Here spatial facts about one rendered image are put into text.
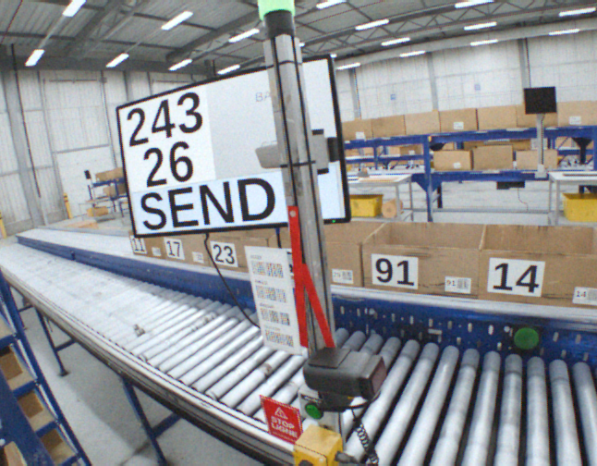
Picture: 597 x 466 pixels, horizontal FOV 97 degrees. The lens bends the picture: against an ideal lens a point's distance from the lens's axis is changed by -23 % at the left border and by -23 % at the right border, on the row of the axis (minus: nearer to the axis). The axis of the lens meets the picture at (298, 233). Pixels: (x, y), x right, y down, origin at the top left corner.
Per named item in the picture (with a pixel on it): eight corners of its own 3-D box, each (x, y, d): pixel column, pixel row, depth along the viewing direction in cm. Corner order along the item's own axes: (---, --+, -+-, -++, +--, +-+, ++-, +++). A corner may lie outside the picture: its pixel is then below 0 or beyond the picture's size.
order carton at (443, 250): (363, 289, 116) (359, 243, 112) (390, 260, 139) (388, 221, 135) (478, 301, 94) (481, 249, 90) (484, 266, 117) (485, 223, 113)
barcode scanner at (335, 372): (378, 430, 43) (367, 374, 42) (310, 415, 50) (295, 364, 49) (394, 400, 49) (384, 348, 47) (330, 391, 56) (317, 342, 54)
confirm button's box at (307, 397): (299, 418, 57) (295, 392, 56) (309, 408, 60) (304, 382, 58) (332, 430, 54) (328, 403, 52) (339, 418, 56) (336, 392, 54)
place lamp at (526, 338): (512, 349, 84) (516, 328, 82) (512, 346, 85) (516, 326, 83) (536, 351, 80) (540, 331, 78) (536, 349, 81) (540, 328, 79)
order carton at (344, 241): (273, 278, 139) (266, 239, 134) (310, 254, 162) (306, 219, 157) (361, 289, 116) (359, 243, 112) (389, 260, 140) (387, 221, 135)
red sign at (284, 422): (269, 435, 68) (258, 395, 65) (271, 433, 69) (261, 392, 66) (330, 461, 60) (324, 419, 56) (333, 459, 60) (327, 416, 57)
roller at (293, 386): (265, 436, 78) (250, 432, 81) (352, 337, 119) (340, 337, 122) (260, 423, 77) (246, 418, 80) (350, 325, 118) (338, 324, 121)
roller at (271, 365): (216, 413, 88) (212, 401, 87) (310, 329, 129) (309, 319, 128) (228, 420, 85) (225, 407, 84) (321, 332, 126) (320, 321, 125)
